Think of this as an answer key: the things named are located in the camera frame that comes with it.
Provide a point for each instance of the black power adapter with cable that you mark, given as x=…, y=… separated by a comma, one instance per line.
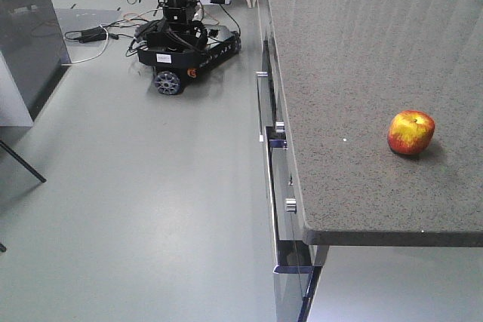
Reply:
x=98, y=33

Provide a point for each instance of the grey cabinet at left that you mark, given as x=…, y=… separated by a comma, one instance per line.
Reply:
x=33, y=59

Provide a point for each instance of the black metal chair leg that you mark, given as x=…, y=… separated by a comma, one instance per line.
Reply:
x=22, y=162

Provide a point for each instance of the red yellow apple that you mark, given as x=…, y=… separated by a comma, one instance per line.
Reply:
x=410, y=132

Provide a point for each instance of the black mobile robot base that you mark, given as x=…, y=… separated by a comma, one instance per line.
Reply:
x=179, y=45

